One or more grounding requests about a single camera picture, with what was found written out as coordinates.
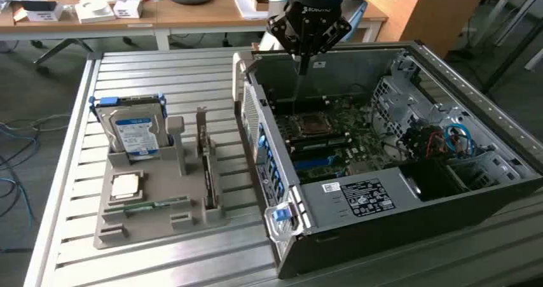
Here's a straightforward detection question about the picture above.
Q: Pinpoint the black Nvidia graphics card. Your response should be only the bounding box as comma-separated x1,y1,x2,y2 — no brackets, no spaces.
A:
195,106,220,210

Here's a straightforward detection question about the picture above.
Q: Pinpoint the white paper stack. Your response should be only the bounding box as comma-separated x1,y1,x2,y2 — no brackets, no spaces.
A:
235,0,270,20

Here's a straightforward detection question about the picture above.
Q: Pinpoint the silver perforated drive cage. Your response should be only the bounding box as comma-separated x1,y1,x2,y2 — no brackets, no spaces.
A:
371,73,426,135

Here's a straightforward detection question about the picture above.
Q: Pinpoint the CPU socket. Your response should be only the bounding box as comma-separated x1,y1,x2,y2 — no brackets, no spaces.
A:
292,113,335,135

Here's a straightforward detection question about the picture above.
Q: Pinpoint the green motherboard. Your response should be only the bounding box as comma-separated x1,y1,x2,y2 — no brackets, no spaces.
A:
274,97,408,185

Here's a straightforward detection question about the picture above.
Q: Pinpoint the black RAM slot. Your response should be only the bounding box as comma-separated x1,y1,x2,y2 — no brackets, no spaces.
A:
287,132,352,143

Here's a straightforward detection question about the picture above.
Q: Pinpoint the dark green RAM stick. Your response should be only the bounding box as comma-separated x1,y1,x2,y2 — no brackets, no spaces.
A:
290,138,354,151

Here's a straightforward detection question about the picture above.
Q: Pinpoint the white box with label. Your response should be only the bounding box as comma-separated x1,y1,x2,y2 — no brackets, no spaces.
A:
113,0,144,19

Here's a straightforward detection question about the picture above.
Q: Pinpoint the blue expansion slot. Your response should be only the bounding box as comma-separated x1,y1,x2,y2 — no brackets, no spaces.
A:
294,157,339,171

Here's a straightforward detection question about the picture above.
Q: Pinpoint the white box with round disc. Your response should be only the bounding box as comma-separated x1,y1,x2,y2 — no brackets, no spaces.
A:
75,0,116,24

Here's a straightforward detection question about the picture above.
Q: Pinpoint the grey table leg with casters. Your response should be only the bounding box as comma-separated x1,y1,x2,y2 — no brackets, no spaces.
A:
32,38,95,75

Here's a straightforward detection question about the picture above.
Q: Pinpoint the grey printed parts rack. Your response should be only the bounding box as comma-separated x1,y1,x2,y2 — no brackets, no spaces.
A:
93,115,230,249

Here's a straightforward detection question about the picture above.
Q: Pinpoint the silver disk bay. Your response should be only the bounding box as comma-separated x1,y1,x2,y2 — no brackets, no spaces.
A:
444,151,526,192

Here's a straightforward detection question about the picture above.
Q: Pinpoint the white box with black lid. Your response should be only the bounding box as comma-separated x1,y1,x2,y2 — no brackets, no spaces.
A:
20,0,64,22

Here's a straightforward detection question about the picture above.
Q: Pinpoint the grey power supply unit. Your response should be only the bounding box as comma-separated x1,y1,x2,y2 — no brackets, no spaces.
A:
299,167,420,234

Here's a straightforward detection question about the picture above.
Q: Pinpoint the blue case latch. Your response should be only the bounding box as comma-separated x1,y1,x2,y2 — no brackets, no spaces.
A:
274,207,294,223

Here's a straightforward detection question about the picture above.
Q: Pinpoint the silver CPU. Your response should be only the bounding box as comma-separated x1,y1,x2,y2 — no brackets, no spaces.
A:
111,173,141,200

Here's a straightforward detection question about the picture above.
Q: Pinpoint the black open PC case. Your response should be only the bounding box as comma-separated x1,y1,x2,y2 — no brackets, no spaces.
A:
232,39,543,280

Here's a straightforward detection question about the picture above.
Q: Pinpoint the wooden desk white frame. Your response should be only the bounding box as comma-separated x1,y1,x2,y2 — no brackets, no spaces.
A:
0,0,171,51
155,0,390,51

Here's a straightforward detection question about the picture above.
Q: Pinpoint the black and red wire bundle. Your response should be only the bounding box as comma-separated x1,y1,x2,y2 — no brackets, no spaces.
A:
402,124,447,159

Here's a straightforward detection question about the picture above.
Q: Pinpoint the blue wire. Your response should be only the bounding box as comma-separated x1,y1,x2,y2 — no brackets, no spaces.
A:
443,123,476,159

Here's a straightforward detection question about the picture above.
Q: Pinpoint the black metal post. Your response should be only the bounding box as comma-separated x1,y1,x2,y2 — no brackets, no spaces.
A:
482,11,543,94

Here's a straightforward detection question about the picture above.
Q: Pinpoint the hard disk with blue bracket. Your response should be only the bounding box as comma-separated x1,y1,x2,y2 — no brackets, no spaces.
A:
88,92,167,160

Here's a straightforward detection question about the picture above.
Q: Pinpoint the white cable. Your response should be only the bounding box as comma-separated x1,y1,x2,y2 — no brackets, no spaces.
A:
0,113,72,132

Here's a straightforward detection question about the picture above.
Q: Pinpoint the black cable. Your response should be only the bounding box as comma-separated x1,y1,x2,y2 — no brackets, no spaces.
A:
0,137,27,218

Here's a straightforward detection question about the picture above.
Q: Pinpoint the blue cable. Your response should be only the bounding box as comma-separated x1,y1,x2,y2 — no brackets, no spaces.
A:
0,126,39,253

